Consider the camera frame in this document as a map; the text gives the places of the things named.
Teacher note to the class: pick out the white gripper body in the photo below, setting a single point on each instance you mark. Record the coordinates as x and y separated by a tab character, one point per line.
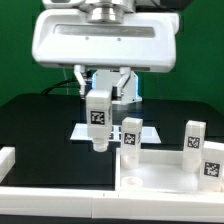
105	34

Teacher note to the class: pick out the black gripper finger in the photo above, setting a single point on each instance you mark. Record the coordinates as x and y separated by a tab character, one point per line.
125	73
80	72

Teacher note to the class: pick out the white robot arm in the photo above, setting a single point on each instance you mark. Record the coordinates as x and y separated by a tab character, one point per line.
116	37

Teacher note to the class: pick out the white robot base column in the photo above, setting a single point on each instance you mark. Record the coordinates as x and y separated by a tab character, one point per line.
128	86

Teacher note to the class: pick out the white marker sheet with tags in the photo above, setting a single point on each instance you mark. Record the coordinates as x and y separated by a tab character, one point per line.
149	134

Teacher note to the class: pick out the white left fence bar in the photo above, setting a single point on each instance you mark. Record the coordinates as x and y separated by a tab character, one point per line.
7	161

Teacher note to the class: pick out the white fence bar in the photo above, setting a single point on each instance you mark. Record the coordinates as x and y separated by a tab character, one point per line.
132	205
7	161

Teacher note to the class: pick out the white front fence bar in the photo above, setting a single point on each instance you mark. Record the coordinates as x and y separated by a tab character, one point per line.
132	205

